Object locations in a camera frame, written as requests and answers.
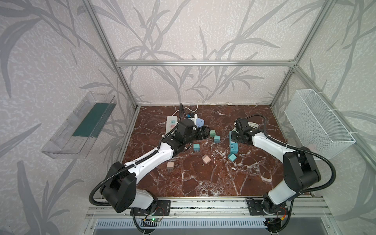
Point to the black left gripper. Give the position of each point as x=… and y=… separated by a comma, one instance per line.
x=201, y=132

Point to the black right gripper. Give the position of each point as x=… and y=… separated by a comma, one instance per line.
x=235, y=138

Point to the light blue square socket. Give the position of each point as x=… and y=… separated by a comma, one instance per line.
x=200, y=122

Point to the teal blue power strip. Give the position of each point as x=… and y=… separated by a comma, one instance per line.
x=234, y=147

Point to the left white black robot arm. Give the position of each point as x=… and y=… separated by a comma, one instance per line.
x=119, y=188

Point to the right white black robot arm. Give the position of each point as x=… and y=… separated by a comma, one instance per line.
x=300, y=168

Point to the teal cube charger left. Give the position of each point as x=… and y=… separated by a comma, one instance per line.
x=196, y=147

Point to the teal cube charger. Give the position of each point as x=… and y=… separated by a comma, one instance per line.
x=216, y=139
x=196, y=147
x=232, y=157

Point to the white multicolour power strip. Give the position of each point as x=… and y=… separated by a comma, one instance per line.
x=171, y=122

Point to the light green cube charger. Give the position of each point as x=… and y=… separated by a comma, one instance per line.
x=212, y=133

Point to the teal cube charger right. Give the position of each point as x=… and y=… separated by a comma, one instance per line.
x=232, y=157

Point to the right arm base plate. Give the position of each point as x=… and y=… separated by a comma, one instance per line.
x=266, y=207

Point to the white wire mesh basket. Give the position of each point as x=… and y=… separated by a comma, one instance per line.
x=316, y=125

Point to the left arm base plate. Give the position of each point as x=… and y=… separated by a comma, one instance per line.
x=159, y=208

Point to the clear plastic wall tray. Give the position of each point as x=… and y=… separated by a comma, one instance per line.
x=77, y=135

